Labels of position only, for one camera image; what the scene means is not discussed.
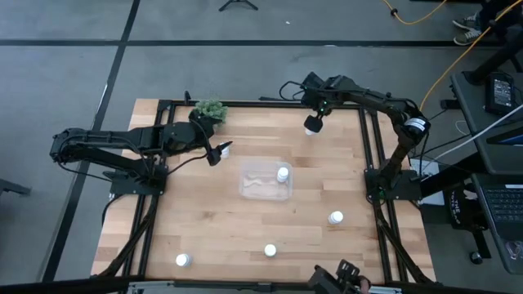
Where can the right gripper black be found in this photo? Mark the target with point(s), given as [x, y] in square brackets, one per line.
[323, 92]

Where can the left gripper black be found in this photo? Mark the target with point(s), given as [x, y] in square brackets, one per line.
[186, 136]

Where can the white pill bottle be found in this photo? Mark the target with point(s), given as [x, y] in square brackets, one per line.
[335, 217]
[270, 250]
[282, 174]
[183, 260]
[224, 152]
[309, 131]

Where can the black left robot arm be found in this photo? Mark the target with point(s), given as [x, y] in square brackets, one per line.
[102, 141]

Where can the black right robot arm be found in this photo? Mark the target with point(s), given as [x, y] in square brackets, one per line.
[376, 100]

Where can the clear plastic basket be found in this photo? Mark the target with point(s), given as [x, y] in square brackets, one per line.
[261, 185]

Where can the green potted plant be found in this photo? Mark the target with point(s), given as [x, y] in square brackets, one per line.
[211, 109]

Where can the dark grey desk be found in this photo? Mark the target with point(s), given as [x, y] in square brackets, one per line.
[470, 106]

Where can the black round bag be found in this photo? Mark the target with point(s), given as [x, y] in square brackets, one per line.
[463, 210]

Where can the person's shoe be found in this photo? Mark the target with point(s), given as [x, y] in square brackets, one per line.
[468, 38]
[466, 22]

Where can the black power adapter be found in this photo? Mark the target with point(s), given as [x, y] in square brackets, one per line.
[500, 93]

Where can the black laptop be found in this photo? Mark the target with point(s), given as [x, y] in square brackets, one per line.
[504, 212]

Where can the person's leg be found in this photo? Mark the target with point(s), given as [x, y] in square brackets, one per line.
[496, 10]

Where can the black aluminium table frame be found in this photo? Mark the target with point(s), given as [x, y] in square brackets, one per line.
[245, 103]

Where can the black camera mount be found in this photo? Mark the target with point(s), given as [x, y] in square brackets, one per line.
[331, 279]

